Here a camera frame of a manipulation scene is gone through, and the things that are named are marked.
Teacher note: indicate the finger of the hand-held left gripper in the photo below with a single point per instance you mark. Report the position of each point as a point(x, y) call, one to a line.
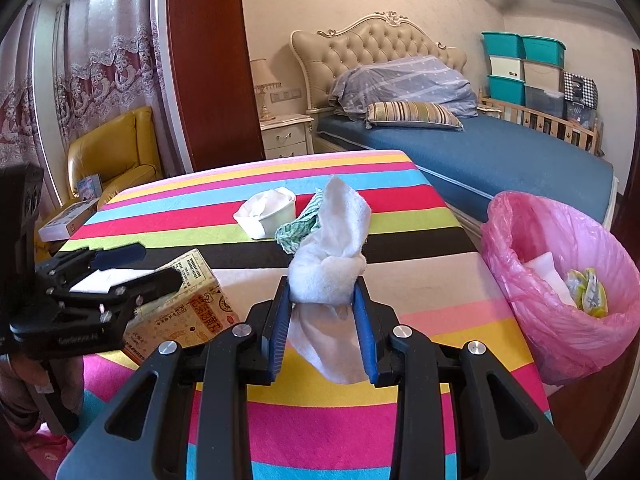
point(150, 285)
point(117, 255)

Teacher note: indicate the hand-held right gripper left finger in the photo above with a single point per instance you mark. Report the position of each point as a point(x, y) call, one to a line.
point(277, 330)

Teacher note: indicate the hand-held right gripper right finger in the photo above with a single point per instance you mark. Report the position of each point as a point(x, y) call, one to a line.
point(365, 332)

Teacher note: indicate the white paper sheet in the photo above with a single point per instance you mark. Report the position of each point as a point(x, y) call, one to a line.
point(110, 280)

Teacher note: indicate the yellow printed carton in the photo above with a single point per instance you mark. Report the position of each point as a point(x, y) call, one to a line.
point(200, 305)

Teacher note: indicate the white paper towel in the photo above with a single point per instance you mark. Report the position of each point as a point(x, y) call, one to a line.
point(330, 255)

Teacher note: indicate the pink trash bag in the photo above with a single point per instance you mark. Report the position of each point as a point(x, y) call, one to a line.
point(550, 345)

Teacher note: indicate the white foam sheet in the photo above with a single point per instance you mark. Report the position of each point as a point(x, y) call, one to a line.
point(547, 272)

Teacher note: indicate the yellow green snack wrapper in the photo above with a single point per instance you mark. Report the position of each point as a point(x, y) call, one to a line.
point(587, 292)

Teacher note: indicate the person's left hand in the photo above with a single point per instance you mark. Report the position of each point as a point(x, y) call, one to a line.
point(17, 385)

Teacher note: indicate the flat white box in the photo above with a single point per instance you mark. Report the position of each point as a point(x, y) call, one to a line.
point(65, 220)

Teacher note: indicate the small blue white box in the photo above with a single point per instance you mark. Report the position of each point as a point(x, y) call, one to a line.
point(89, 186)

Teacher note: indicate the green patterned cloth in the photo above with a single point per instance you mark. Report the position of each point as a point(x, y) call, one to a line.
point(300, 230)

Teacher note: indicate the yellow leather armchair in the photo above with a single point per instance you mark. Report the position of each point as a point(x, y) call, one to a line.
point(120, 150)

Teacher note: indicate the white paper cup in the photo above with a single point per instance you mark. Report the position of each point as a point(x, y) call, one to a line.
point(270, 220)

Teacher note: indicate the white crumpled tissue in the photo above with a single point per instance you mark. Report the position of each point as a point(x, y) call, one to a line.
point(262, 201)

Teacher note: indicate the striped colourful tablecloth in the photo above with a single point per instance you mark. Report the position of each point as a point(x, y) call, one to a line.
point(390, 200)

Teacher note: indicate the cream nightstand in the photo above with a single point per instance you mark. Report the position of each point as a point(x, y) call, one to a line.
point(287, 137)

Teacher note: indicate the lace curtain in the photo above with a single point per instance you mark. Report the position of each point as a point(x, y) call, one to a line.
point(100, 60)

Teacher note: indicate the brown wardrobe panel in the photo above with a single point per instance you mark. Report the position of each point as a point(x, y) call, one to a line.
point(210, 60)

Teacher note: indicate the blue bed mattress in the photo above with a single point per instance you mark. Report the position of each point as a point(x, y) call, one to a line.
point(500, 155)

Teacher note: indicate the striped pillow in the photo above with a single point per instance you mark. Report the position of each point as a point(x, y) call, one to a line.
point(415, 115)

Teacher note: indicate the table lamp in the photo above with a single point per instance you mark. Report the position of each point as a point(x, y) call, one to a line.
point(260, 72)

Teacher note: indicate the grey blue duvet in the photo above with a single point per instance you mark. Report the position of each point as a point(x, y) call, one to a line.
point(400, 85)

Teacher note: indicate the teal plastic storage box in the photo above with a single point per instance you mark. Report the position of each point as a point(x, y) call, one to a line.
point(502, 45)
point(506, 90)
point(544, 51)

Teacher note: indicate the beige tufted headboard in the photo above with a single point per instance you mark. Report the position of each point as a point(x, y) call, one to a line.
point(350, 45)

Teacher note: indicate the clear plastic storage box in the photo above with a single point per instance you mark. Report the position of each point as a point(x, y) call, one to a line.
point(545, 102)

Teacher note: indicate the white plastic storage box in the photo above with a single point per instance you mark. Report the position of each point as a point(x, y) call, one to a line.
point(506, 67)

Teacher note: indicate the beige plastic storage box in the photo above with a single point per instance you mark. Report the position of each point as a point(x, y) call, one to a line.
point(544, 76)

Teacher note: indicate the black white checkered bag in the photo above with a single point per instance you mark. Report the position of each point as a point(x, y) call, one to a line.
point(581, 95)

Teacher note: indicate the wall socket strip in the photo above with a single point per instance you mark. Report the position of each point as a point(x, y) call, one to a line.
point(285, 94)

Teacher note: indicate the wooden crib rail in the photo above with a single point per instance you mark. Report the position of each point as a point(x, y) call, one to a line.
point(540, 120)

